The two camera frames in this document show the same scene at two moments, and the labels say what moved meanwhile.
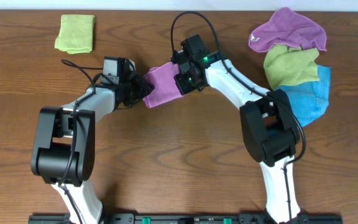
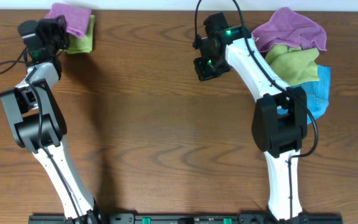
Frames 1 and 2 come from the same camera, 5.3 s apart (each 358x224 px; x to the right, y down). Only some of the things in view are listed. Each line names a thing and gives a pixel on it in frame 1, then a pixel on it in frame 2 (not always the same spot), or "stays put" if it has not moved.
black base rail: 185,218 stays put
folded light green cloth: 76,34 stays put
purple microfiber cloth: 166,89 to 76,18
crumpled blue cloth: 309,100 stays put
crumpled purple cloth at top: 287,27 stays put
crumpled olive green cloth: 284,65 stays put
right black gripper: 183,88 to 203,74
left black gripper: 144,89 to 53,26
